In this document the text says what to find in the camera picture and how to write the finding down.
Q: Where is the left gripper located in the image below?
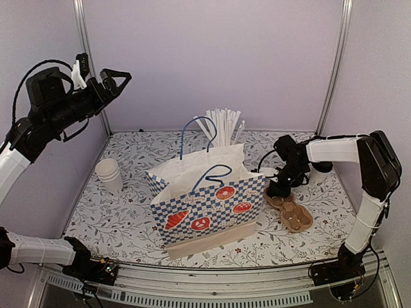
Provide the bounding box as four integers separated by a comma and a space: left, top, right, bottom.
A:
46, 67, 132, 133

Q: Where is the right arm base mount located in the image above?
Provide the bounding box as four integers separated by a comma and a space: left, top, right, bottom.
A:
308, 249, 365, 301

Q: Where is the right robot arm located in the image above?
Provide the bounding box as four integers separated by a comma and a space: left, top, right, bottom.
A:
265, 130, 402, 280

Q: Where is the front aluminium rail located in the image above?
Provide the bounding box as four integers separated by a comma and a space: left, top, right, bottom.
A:
29, 251, 406, 307

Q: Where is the checkered paper takeout bag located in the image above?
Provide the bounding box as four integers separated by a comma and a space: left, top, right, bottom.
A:
144, 115, 267, 261

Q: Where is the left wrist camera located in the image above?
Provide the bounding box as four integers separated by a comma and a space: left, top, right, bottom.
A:
71, 53, 89, 90

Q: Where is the aluminium frame post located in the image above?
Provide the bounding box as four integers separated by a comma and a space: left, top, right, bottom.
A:
73, 0, 112, 138
315, 0, 353, 135

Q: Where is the right aluminium frame post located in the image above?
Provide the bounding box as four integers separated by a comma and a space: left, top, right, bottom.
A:
315, 0, 353, 135

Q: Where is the bundle of white wrapped straws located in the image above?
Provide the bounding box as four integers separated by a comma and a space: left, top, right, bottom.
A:
193, 108, 246, 147

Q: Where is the floral table mat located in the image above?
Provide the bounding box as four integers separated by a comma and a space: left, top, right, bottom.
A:
65, 131, 356, 268

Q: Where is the brown cardboard cup carrier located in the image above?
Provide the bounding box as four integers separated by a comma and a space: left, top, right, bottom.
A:
263, 189, 313, 233

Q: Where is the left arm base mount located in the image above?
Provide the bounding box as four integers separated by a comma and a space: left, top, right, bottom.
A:
62, 257, 119, 286

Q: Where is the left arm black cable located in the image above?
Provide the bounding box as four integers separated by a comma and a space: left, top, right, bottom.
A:
11, 60, 74, 129

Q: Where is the stack of white paper cups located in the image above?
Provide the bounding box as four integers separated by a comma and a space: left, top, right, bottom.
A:
94, 158, 123, 196

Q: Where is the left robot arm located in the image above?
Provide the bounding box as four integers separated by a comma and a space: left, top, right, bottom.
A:
1, 67, 132, 278

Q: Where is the black plastic cup lid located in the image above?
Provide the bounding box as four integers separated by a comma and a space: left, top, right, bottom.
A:
311, 162, 333, 173

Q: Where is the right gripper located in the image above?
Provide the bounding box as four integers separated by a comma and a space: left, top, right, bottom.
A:
267, 161, 308, 198

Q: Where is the left aluminium frame post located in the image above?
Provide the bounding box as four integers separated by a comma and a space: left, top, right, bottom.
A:
73, 0, 112, 138

